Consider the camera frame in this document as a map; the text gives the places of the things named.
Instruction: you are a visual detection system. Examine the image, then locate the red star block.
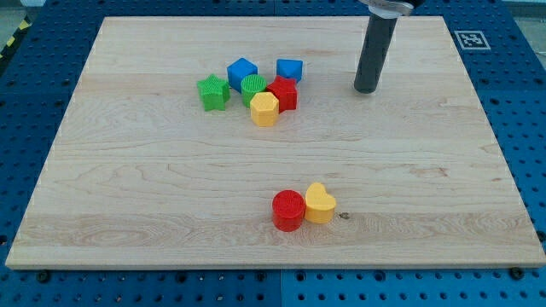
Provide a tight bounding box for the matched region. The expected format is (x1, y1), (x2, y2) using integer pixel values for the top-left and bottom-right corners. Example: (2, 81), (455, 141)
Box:
(266, 75), (298, 113)

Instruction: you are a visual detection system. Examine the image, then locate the light wooden board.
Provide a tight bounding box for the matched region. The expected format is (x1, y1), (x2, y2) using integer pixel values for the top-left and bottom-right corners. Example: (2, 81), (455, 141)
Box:
(6, 16), (545, 270)

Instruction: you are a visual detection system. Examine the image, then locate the green star block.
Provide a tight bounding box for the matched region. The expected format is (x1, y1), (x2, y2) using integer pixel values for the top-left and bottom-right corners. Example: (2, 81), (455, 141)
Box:
(196, 74), (230, 112)

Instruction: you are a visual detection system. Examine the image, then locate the black board stop bolt left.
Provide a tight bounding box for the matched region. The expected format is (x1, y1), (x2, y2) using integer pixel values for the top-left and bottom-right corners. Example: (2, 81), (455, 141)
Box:
(36, 270), (51, 284)

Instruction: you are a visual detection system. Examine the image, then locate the black board stop bolt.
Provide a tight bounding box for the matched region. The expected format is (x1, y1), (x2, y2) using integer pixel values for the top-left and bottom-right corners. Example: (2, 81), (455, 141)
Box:
(508, 267), (525, 281)
(36, 270), (51, 284)

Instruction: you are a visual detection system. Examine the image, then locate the black board stop bolt right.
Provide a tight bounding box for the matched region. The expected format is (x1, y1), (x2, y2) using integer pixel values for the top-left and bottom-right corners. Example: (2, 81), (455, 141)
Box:
(508, 267), (525, 281)

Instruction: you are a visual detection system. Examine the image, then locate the yellow hexagon block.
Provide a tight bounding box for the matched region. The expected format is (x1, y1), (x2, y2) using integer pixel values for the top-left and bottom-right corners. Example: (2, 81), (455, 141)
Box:
(250, 92), (279, 127)

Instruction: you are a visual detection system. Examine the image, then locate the red cylinder block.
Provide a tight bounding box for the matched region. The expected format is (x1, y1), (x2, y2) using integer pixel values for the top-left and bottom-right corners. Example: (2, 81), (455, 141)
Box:
(272, 189), (306, 232)

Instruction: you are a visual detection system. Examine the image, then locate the yellow heart block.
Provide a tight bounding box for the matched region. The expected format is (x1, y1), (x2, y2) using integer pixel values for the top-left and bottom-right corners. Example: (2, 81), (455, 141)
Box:
(305, 182), (337, 224)

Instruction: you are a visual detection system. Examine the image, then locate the green cylinder block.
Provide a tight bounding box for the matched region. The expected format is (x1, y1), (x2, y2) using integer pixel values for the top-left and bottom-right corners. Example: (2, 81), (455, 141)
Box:
(241, 74), (267, 107)

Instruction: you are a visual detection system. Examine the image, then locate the blue pentagon block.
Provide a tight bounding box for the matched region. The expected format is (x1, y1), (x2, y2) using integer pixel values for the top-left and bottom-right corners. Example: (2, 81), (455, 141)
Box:
(276, 59), (304, 83)

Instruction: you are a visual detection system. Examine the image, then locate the blue cube block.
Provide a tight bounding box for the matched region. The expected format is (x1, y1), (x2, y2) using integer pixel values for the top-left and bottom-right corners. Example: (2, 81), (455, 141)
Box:
(227, 58), (258, 93)

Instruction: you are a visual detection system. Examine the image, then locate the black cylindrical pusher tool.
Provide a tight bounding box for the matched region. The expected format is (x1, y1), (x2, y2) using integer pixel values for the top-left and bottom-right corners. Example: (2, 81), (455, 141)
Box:
(353, 14), (398, 94)

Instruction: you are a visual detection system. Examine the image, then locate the white fiducial marker tag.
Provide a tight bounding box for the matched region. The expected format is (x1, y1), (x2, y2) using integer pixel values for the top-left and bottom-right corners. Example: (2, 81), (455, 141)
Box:
(455, 30), (491, 50)

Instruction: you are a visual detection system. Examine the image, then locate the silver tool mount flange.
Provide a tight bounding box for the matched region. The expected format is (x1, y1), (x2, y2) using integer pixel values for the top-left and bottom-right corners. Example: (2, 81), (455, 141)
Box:
(360, 0), (415, 19)

